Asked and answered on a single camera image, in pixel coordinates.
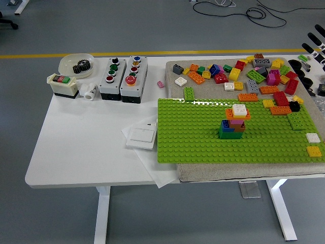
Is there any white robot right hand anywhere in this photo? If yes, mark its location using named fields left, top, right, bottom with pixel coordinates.
left=301, top=24, right=325, bottom=67

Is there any green long brick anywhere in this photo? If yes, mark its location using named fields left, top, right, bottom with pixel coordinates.
left=246, top=68, right=265, bottom=85

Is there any red long toy brick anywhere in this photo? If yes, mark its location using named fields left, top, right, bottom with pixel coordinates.
left=284, top=78, right=300, bottom=95
left=272, top=91, right=290, bottom=107

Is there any grey long toy brick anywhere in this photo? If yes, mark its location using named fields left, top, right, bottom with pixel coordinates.
left=252, top=57, right=272, bottom=68

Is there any orange long toy brick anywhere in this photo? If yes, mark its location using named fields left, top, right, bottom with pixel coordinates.
left=269, top=105, right=292, bottom=116
left=224, top=107, right=251, bottom=120
left=237, top=93, right=259, bottom=103
left=187, top=70, right=206, bottom=84
left=259, top=85, right=280, bottom=95

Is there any black toy brick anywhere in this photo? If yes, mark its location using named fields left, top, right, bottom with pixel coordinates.
left=288, top=100, right=302, bottom=112

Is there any green eight-stud toy brick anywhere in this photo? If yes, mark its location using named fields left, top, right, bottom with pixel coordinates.
left=286, top=111, right=307, bottom=131

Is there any tall yellow toy brick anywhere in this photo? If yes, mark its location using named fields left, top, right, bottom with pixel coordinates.
left=228, top=67, right=241, bottom=81

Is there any green six-stud toy brick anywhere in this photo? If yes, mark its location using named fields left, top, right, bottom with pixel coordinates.
left=183, top=86, right=196, bottom=102

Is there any green studded baseplate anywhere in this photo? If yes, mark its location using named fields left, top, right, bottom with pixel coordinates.
left=156, top=98, right=325, bottom=164

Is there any clear plastic bag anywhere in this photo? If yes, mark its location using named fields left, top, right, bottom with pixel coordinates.
left=313, top=96, right=325, bottom=115

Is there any grey metal floor plate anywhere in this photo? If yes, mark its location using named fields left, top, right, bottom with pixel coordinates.
left=238, top=180, right=262, bottom=199

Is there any grey-brown mat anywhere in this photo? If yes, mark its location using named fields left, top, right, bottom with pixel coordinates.
left=165, top=57, right=325, bottom=183

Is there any white table leg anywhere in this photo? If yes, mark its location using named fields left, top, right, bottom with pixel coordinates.
left=266, top=179, right=298, bottom=241
left=93, top=186, right=111, bottom=244

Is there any grey emergency-stop control box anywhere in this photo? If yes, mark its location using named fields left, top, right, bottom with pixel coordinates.
left=119, top=55, right=148, bottom=104

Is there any white paper sheet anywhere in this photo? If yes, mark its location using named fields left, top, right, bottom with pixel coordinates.
left=121, top=114, right=181, bottom=189

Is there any grey four-button control box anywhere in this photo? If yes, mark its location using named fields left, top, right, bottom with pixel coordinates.
left=99, top=57, right=127, bottom=101

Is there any white pipe fitting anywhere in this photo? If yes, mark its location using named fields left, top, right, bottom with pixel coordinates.
left=79, top=82, right=99, bottom=101

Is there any black metal gear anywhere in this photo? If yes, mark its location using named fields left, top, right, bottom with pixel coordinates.
left=72, top=59, right=91, bottom=75

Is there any white plastic bowl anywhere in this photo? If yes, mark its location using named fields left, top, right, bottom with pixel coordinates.
left=58, top=52, right=95, bottom=80

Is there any white stand foot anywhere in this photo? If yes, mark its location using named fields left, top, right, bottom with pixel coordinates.
left=7, top=0, right=29, bottom=15

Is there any black office chair base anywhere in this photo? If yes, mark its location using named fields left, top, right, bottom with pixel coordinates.
left=0, top=11, right=19, bottom=30

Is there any black floor cable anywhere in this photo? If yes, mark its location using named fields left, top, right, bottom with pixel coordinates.
left=192, top=0, right=287, bottom=28

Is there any white floor cable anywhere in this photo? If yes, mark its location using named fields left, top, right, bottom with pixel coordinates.
left=214, top=0, right=237, bottom=7

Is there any white wall switch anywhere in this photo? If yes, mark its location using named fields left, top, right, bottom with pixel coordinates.
left=126, top=126, right=157, bottom=150

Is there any cream red-green switch box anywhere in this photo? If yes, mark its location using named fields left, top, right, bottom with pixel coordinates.
left=46, top=73, right=80, bottom=100

